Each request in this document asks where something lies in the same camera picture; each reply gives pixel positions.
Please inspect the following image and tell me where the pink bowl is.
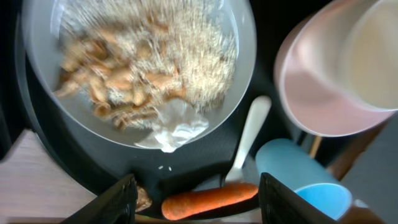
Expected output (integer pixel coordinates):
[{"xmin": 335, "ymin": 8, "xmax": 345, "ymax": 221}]
[{"xmin": 274, "ymin": 0, "xmax": 397, "ymax": 137}]

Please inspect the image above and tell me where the brown walnut shell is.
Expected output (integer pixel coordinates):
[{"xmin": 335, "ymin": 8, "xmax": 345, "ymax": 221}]
[{"xmin": 135, "ymin": 185, "xmax": 152, "ymax": 212}]

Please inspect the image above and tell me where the grey plate with food scraps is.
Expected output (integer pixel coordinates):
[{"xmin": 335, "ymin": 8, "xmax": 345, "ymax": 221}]
[{"xmin": 22, "ymin": 1, "xmax": 257, "ymax": 149}]

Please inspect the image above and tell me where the white crumpled tissue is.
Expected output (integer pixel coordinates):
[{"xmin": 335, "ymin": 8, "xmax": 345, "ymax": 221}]
[{"xmin": 136, "ymin": 99, "xmax": 209, "ymax": 153}]

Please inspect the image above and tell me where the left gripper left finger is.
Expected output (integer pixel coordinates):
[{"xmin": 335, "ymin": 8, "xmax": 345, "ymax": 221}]
[{"xmin": 61, "ymin": 174, "xmax": 138, "ymax": 224}]

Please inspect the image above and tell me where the round black tray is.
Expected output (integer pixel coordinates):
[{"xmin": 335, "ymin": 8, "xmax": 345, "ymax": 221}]
[{"xmin": 14, "ymin": 0, "xmax": 330, "ymax": 220}]

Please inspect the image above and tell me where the orange carrot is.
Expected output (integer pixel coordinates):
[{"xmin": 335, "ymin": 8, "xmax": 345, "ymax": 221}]
[{"xmin": 161, "ymin": 183, "xmax": 259, "ymax": 221}]

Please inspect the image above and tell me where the blue cup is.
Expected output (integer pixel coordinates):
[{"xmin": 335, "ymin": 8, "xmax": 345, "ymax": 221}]
[{"xmin": 255, "ymin": 139, "xmax": 353, "ymax": 220}]

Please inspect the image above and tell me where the black rectangular tray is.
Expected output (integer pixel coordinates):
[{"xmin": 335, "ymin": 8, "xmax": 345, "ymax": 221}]
[{"xmin": 1, "ymin": 0, "xmax": 25, "ymax": 159}]

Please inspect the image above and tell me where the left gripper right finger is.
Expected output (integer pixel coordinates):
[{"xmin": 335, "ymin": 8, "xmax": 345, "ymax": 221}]
[{"xmin": 258, "ymin": 172, "xmax": 336, "ymax": 224}]

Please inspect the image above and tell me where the white plastic fork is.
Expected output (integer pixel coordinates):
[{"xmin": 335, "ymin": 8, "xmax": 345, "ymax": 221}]
[{"xmin": 224, "ymin": 96, "xmax": 272, "ymax": 184}]

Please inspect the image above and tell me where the wooden chopstick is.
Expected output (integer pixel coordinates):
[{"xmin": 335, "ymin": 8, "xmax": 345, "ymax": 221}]
[{"xmin": 308, "ymin": 136, "xmax": 323, "ymax": 159}]

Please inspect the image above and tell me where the cream white cup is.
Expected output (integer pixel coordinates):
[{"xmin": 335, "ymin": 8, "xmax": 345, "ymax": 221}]
[{"xmin": 340, "ymin": 1, "xmax": 397, "ymax": 111}]

